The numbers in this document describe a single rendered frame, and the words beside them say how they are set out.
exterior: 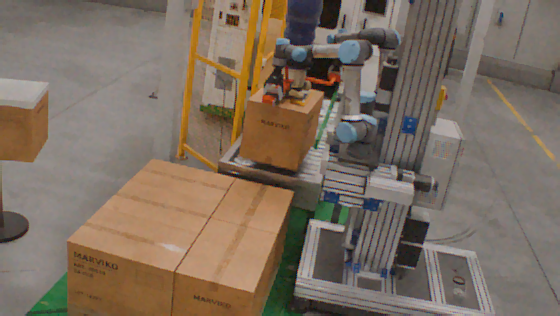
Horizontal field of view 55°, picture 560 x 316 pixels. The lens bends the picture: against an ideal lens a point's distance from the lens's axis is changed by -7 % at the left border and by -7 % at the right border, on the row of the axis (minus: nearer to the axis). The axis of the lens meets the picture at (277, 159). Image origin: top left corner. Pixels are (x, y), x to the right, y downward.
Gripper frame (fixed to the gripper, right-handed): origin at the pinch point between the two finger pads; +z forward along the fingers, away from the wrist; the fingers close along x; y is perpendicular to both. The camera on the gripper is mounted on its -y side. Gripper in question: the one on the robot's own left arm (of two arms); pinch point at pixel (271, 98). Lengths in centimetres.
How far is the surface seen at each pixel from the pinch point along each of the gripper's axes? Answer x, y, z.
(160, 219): 40, -52, 67
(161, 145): 103, 98, 91
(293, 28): 4, 50, -34
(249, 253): -15, -62, 66
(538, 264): -227, 111, 117
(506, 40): -305, 941, 31
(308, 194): -30, 32, 69
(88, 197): 137, 37, 123
